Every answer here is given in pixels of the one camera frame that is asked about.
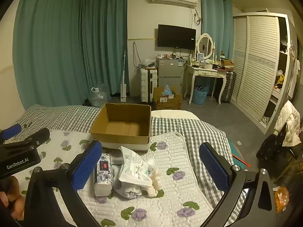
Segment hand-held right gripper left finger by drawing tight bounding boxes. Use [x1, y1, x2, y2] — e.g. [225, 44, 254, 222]
[22, 140, 103, 227]

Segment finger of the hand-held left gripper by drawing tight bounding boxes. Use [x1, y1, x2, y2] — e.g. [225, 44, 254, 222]
[0, 124, 22, 140]
[0, 128, 51, 157]

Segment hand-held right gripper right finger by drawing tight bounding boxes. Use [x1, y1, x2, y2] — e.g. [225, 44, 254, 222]
[199, 142, 279, 227]

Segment white tissue pack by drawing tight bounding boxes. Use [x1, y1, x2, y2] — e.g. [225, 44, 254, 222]
[94, 153, 113, 197]

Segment white printed plastic package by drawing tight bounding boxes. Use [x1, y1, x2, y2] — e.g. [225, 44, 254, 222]
[118, 146, 154, 187]

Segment brown cardboard box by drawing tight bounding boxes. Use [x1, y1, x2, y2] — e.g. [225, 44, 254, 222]
[90, 103, 152, 145]

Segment cream fluffy sock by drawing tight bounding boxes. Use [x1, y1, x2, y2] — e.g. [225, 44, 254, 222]
[147, 166, 164, 197]

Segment person's left hand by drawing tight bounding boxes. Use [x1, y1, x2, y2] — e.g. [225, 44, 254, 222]
[0, 176, 25, 220]

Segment red stick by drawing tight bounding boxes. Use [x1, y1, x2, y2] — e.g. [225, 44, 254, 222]
[232, 154, 252, 167]

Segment grey checked bedsheet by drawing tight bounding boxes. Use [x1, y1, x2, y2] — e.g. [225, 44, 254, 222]
[18, 104, 245, 227]

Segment floral quilted mat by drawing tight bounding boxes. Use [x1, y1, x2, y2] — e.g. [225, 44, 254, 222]
[7, 129, 222, 227]

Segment dark floral garment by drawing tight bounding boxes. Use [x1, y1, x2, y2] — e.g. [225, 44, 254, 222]
[256, 132, 288, 163]

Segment clear water jug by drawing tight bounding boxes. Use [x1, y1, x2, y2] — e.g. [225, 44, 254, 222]
[89, 87, 108, 108]

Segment blue laundry basket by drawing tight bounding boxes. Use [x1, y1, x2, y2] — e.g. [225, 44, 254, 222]
[192, 85, 209, 105]

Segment orange plastic bag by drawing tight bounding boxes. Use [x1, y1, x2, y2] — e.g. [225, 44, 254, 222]
[273, 186, 290, 214]

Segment printed cardboard box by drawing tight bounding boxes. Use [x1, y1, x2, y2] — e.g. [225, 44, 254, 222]
[153, 87, 183, 110]

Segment dark hard suitcase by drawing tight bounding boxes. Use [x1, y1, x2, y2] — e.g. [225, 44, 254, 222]
[214, 71, 237, 104]

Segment teal curtain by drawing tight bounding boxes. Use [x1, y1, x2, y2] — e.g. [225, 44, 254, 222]
[13, 0, 83, 110]
[79, 0, 130, 97]
[200, 0, 235, 59]

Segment white flat mop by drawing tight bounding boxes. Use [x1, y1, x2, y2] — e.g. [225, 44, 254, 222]
[120, 48, 127, 103]

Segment white puffer jacket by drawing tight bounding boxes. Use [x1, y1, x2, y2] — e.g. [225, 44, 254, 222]
[275, 100, 301, 147]

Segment blue plastic bag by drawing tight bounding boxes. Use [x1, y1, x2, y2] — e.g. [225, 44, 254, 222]
[162, 85, 176, 95]

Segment white dressing table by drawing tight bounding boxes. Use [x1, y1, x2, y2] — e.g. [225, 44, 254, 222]
[183, 63, 233, 104]

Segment white ribbed suitcase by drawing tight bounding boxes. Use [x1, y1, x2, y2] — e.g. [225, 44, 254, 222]
[140, 67, 159, 103]

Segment grey mini fridge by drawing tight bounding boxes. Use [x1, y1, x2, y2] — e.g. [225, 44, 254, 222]
[156, 57, 185, 95]

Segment stack of books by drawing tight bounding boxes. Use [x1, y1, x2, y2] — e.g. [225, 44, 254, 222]
[220, 58, 235, 71]

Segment white louvered wardrobe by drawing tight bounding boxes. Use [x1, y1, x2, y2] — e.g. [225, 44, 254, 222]
[231, 13, 296, 133]

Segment oval white vanity mirror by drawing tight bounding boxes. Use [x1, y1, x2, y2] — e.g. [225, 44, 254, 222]
[196, 33, 215, 61]

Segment hanging wall cables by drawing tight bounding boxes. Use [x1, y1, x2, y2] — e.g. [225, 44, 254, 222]
[132, 42, 143, 71]

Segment black wall television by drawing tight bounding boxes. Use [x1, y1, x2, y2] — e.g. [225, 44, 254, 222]
[157, 24, 197, 50]

